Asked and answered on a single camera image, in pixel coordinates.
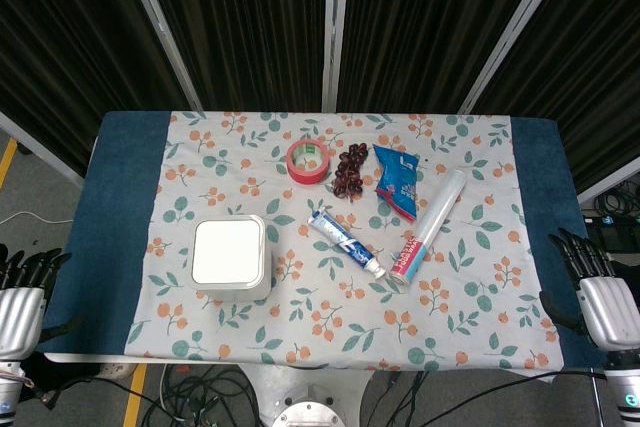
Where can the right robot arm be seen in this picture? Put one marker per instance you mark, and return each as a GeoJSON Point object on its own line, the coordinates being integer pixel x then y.
{"type": "Point", "coordinates": [625, 389]}

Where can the dark red grape bunch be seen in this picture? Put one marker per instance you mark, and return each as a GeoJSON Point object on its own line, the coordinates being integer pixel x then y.
{"type": "Point", "coordinates": [349, 172]}

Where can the red tape roll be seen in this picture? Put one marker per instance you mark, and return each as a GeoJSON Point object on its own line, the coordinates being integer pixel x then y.
{"type": "Point", "coordinates": [308, 162]}

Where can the black electronic device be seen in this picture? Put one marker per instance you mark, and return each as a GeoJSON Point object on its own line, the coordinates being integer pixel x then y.
{"type": "Point", "coordinates": [612, 232]}

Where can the white square box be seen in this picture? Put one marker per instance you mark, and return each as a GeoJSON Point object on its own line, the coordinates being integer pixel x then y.
{"type": "Point", "coordinates": [231, 257]}

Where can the blue snack bag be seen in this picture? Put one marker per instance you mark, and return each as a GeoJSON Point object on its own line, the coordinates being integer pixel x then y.
{"type": "Point", "coordinates": [397, 182]}

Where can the blue table cover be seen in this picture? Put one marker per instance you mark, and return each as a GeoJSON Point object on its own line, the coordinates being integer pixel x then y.
{"type": "Point", "coordinates": [107, 227]}

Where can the plastic food wrap roll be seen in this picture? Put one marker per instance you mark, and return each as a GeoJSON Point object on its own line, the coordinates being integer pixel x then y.
{"type": "Point", "coordinates": [430, 227]}

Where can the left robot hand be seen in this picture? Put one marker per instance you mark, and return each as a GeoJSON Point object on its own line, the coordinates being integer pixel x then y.
{"type": "Point", "coordinates": [20, 314]}

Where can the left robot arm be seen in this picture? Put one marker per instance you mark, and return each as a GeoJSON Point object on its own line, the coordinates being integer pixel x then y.
{"type": "Point", "coordinates": [9, 387]}

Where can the floral patterned tablecloth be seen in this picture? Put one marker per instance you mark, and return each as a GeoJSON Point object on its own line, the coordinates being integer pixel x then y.
{"type": "Point", "coordinates": [345, 307]}

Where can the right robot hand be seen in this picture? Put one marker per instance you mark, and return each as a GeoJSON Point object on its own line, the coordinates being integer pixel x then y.
{"type": "Point", "coordinates": [602, 309]}

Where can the black curtain partition panel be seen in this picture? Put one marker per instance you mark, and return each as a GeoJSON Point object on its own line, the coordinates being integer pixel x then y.
{"type": "Point", "coordinates": [240, 22]}

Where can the robot base metal plate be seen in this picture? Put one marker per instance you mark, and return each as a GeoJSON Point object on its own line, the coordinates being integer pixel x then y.
{"type": "Point", "coordinates": [306, 414]}

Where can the blue white toothpaste tube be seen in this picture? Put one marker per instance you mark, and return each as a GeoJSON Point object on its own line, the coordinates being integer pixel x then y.
{"type": "Point", "coordinates": [345, 243]}

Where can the white partition frame post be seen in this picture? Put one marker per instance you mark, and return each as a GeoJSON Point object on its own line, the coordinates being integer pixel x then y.
{"type": "Point", "coordinates": [334, 27]}

